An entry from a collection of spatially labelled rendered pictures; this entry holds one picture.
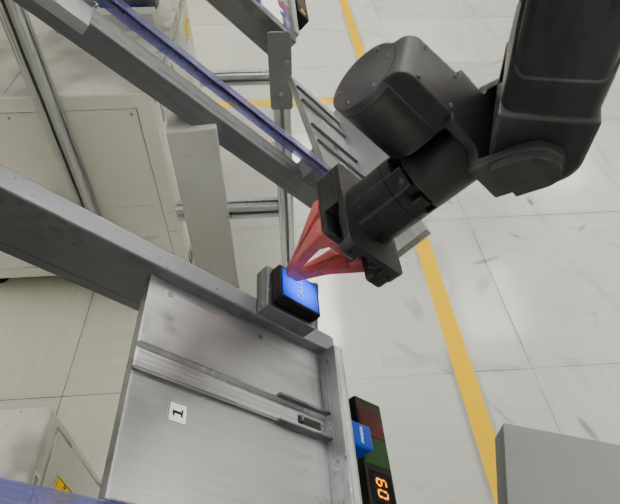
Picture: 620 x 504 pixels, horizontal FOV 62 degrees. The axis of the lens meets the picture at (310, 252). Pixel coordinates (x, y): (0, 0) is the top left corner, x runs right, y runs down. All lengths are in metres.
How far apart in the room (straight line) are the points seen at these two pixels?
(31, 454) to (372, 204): 0.45
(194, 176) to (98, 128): 0.64
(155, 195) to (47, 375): 0.54
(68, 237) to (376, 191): 0.24
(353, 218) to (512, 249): 1.39
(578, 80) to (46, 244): 0.38
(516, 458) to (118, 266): 0.46
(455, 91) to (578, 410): 1.18
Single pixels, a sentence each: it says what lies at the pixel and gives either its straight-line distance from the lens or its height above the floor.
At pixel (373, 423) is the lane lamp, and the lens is 0.57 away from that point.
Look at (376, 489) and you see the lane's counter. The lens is 0.53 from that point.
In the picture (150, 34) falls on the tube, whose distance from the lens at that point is 0.50.
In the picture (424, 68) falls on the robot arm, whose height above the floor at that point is 1.01.
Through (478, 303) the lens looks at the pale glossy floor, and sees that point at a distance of 1.59.
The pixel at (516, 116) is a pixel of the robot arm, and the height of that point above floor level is 1.00.
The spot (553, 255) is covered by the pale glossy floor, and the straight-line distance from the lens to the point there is 1.82.
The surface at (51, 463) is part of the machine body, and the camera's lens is 0.69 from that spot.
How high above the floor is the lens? 1.16
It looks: 44 degrees down
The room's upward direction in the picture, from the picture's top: straight up
